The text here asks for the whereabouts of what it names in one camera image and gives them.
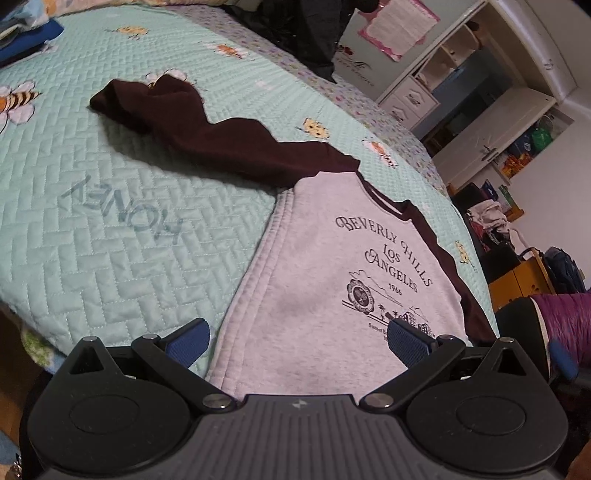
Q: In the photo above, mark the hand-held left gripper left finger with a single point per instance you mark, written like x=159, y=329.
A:
x=187, y=344

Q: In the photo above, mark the fuzzy blue green blanket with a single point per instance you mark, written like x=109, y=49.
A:
x=44, y=346

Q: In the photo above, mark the blue folded cloth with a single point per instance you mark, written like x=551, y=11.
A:
x=27, y=44

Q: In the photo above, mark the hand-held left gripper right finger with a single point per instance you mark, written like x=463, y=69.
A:
x=408, y=344

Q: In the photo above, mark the pale green wardrobe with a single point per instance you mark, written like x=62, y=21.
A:
x=355, y=69

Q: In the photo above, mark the hanging colourful bags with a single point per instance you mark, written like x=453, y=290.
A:
x=531, y=147

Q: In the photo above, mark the pile of pale clothes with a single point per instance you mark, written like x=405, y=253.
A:
x=489, y=217

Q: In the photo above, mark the blue backpack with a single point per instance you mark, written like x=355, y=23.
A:
x=565, y=272

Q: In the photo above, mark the pink bordered wall poster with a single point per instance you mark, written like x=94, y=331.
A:
x=397, y=25

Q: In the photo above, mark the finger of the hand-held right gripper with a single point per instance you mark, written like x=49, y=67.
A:
x=563, y=360

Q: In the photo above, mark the purple cloth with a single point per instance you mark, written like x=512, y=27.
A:
x=568, y=323

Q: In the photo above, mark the white shelf unit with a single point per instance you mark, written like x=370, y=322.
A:
x=455, y=46

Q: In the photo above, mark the grey and maroon sweatshirt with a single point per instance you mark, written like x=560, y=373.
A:
x=323, y=277

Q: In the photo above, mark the white drawer cabinet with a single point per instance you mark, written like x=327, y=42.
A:
x=408, y=101

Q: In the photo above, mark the white door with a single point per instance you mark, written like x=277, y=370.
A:
x=494, y=134

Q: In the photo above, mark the bee print quilted bedspread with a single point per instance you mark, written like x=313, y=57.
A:
x=115, y=157

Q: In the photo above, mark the black swivel chair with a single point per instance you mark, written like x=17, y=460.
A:
x=521, y=341

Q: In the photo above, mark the yellow wooden furniture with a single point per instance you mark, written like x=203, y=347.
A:
x=521, y=281

